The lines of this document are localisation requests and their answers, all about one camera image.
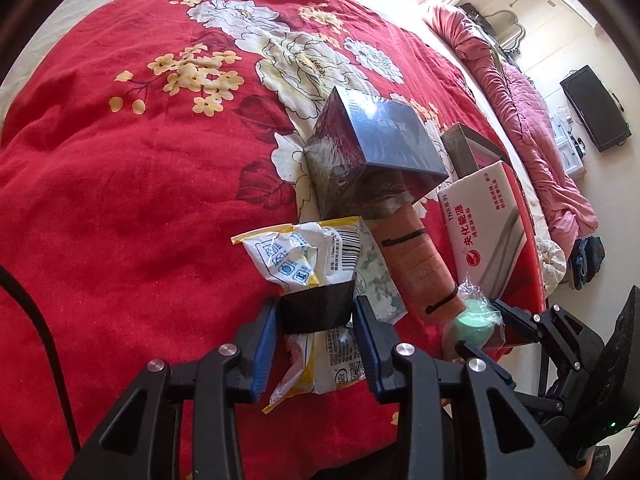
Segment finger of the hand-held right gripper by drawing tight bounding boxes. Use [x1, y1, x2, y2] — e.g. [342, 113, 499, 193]
[492, 300, 608, 376]
[515, 391, 571, 425]

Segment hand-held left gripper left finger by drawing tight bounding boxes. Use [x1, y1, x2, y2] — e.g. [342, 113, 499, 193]
[62, 297, 278, 480]

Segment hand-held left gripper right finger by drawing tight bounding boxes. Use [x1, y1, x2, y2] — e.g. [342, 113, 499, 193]
[352, 295, 576, 480]

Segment green ball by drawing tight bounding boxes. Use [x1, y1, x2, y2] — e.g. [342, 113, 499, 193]
[442, 280, 503, 361]

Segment yellow white wipes packet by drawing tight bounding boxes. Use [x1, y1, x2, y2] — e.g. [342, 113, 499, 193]
[231, 216, 368, 413]

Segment dark shallow box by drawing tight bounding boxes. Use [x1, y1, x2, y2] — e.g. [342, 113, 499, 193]
[440, 122, 513, 181]

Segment floral print tissue packet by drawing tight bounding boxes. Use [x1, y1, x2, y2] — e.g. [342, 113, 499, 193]
[350, 227, 407, 323]

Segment white lace cloth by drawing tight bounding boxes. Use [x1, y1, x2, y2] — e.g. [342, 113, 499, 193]
[534, 235, 568, 296]

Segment white red carton box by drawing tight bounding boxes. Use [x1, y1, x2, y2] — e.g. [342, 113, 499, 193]
[437, 160, 528, 301]

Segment white dresser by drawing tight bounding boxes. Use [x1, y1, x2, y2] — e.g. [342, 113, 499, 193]
[549, 105, 588, 178]

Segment pink quilt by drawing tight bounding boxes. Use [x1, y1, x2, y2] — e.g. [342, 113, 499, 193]
[425, 4, 600, 241]

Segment black glossy box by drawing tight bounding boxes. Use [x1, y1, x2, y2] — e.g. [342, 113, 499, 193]
[302, 85, 450, 221]

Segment red floral blanket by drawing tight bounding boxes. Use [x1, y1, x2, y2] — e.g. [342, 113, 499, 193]
[0, 0, 548, 480]

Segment black flat screen television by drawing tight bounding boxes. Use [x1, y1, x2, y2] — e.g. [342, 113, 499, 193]
[559, 65, 632, 153]

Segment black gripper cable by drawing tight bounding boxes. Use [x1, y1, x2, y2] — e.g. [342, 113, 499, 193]
[0, 265, 81, 453]

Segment ornate wall mirror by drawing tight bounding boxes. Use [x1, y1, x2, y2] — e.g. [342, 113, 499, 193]
[487, 7, 526, 61]

